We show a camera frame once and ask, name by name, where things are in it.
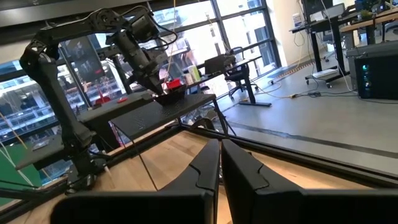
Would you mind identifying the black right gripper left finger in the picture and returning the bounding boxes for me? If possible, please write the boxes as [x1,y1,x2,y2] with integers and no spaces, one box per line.
[50,138,221,224]

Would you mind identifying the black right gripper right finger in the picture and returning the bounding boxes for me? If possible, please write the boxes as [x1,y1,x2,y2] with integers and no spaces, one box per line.
[221,138,398,224]

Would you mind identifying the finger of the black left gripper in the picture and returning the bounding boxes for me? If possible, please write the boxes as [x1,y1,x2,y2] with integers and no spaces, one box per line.
[145,75,166,96]

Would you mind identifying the black perforated metal shelf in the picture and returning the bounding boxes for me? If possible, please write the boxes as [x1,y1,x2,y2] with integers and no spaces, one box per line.
[109,92,237,142]

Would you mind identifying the green white container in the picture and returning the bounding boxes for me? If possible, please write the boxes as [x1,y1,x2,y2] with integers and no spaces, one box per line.
[186,64,202,84]

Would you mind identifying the dark laptop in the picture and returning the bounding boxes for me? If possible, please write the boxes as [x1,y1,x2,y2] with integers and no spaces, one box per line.
[203,54,227,75]

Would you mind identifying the black office chair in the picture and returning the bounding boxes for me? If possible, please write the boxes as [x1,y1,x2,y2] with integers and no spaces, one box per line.
[223,46,259,101]

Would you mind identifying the black office desk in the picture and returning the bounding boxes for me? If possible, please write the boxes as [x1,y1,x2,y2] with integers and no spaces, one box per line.
[186,55,273,108]

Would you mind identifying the dark grey side table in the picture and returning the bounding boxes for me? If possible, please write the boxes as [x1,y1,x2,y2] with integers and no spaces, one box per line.
[14,135,68,171]

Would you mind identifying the white power strip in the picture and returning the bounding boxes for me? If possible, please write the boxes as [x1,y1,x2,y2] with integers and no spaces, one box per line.
[312,68,339,79]

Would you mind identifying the black computer tower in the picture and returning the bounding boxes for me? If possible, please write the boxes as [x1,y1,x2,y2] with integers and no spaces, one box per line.
[354,55,398,101]

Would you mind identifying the black standing desk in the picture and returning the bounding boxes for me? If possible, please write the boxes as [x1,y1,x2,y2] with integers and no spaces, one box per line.
[289,14,352,90]

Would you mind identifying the wooden desk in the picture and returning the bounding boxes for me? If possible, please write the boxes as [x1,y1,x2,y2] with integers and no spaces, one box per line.
[340,7,398,50]

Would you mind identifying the yellow hanging cord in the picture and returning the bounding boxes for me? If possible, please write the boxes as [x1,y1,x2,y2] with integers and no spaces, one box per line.
[166,0,177,74]

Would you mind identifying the black window frame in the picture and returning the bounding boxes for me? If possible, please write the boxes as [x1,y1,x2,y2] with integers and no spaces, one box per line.
[0,0,282,147]

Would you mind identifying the yellow floor cable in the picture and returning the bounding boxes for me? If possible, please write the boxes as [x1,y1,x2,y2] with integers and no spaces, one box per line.
[254,82,299,100]

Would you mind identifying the black floor cable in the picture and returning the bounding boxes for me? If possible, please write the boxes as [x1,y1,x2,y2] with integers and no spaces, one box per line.
[295,89,358,98]

